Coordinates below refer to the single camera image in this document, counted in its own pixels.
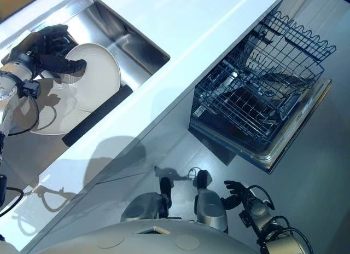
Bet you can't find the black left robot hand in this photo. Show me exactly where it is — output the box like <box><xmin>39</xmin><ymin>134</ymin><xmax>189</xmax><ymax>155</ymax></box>
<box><xmin>1</xmin><ymin>24</ymin><xmax>87</xmax><ymax>80</ymax></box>

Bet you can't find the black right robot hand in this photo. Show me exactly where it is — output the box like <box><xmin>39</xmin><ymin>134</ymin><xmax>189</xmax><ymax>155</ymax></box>
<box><xmin>220</xmin><ymin>180</ymin><xmax>248</xmax><ymax>211</ymax></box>

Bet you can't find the white round plate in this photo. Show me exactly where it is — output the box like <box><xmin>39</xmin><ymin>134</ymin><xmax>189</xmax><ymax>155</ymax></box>
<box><xmin>61</xmin><ymin>43</ymin><xmax>122</xmax><ymax>113</ymax></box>
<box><xmin>10</xmin><ymin>76</ymin><xmax>91</xmax><ymax>136</ymax></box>

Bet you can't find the open dishwasher door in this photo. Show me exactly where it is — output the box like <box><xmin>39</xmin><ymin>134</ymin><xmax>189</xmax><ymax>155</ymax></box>
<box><xmin>188</xmin><ymin>78</ymin><xmax>333</xmax><ymax>174</ymax></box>

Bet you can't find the silver right robot leg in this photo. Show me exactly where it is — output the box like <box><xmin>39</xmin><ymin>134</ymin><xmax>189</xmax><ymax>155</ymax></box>
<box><xmin>192</xmin><ymin>169</ymin><xmax>229</xmax><ymax>234</ymax></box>

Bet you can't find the silver robot leg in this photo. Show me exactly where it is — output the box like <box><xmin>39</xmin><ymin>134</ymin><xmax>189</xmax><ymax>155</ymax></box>
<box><xmin>120</xmin><ymin>176</ymin><xmax>173</xmax><ymax>223</ymax></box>
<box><xmin>192</xmin><ymin>169</ymin><xmax>229</xmax><ymax>234</ymax></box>

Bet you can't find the stainless steel sink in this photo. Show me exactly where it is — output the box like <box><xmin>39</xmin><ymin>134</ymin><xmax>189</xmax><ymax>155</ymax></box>
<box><xmin>0</xmin><ymin>0</ymin><xmax>171</xmax><ymax>148</ymax></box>

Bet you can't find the black sink mat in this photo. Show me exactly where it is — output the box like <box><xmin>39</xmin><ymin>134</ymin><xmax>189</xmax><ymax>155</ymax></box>
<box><xmin>61</xmin><ymin>84</ymin><xmax>135</xmax><ymax>148</ymax></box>

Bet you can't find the silver left robot leg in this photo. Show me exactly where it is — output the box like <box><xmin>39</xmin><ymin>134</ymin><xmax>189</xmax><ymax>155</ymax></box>
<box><xmin>120</xmin><ymin>176</ymin><xmax>173</xmax><ymax>223</ymax></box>

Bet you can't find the silver robot torso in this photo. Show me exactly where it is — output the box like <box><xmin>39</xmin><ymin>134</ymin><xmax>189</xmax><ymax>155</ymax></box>
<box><xmin>20</xmin><ymin>220</ymin><xmax>259</xmax><ymax>254</ymax></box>

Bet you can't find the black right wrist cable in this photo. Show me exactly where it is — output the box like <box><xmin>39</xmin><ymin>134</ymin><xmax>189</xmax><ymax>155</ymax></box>
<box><xmin>240</xmin><ymin>184</ymin><xmax>315</xmax><ymax>254</ymax></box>

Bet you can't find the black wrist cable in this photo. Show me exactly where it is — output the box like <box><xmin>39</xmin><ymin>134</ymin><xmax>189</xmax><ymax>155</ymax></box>
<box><xmin>240</xmin><ymin>184</ymin><xmax>315</xmax><ymax>254</ymax></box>
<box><xmin>8</xmin><ymin>79</ymin><xmax>42</xmax><ymax>136</ymax></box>

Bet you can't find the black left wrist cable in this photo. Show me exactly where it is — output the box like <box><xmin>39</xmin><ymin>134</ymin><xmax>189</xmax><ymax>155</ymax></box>
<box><xmin>8</xmin><ymin>79</ymin><xmax>42</xmax><ymax>136</ymax></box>

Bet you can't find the dark wire dishwasher rack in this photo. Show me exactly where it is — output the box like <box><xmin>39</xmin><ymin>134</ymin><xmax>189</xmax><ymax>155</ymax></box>
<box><xmin>247</xmin><ymin>10</ymin><xmax>337</xmax><ymax>74</ymax></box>
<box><xmin>190</xmin><ymin>47</ymin><xmax>325</xmax><ymax>148</ymax></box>

